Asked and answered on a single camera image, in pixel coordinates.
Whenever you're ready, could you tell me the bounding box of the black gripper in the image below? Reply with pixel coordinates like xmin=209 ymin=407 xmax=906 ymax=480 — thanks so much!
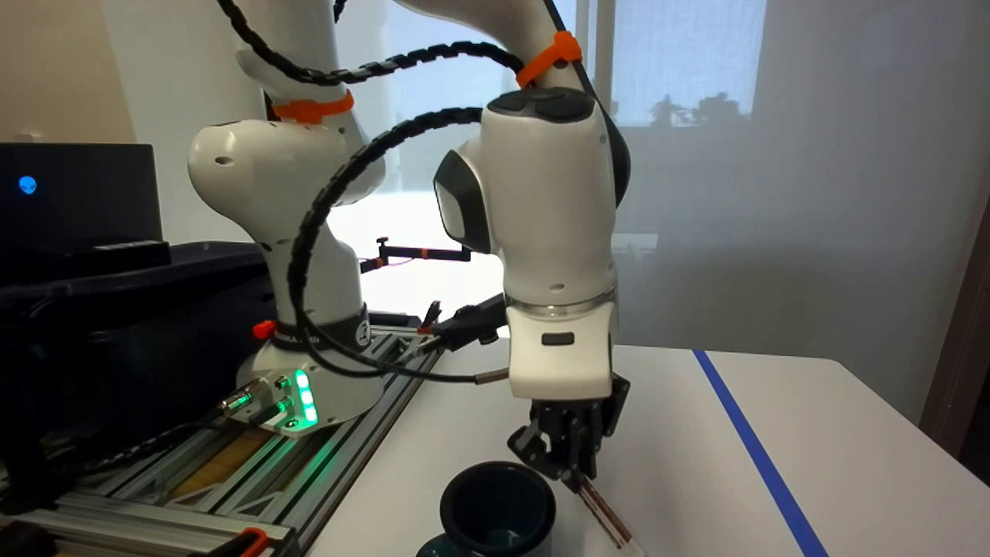
xmin=507 ymin=371 xmax=634 ymax=488

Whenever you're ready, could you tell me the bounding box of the red and white marker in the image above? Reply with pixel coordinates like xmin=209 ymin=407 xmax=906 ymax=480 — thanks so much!
xmin=569 ymin=470 xmax=639 ymax=549

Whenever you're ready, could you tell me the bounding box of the dark teal cup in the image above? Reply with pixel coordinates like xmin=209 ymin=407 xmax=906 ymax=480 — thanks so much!
xmin=415 ymin=458 xmax=560 ymax=557

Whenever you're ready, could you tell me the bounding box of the long blue tape strip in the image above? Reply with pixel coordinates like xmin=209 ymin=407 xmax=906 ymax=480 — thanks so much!
xmin=689 ymin=346 xmax=832 ymax=557

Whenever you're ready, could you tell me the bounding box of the orange clamp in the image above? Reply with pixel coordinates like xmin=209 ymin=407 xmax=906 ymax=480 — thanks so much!
xmin=231 ymin=524 xmax=277 ymax=557

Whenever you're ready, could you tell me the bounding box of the black cabinet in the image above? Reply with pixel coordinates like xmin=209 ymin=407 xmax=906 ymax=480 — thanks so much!
xmin=0 ymin=242 xmax=277 ymax=507

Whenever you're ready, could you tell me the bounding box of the black monitor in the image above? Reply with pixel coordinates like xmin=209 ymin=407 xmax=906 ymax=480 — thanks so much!
xmin=0 ymin=140 xmax=174 ymax=275

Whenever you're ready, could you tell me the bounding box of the black cable plug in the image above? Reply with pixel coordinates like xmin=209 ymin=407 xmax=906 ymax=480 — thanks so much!
xmin=415 ymin=295 xmax=511 ymax=357

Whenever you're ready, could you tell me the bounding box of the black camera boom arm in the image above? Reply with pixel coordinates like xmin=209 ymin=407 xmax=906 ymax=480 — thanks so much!
xmin=355 ymin=236 xmax=477 ymax=275

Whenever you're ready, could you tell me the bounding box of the aluminium rail frame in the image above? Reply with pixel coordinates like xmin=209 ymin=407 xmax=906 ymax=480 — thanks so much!
xmin=0 ymin=319 xmax=450 ymax=557

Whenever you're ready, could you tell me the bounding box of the black braided cable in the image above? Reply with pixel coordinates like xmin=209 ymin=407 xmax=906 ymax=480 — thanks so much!
xmin=215 ymin=0 xmax=621 ymax=391

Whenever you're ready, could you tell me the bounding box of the orange cable tie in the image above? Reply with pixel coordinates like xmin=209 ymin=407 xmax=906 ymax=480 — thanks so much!
xmin=514 ymin=29 xmax=584 ymax=89
xmin=269 ymin=89 xmax=355 ymax=126

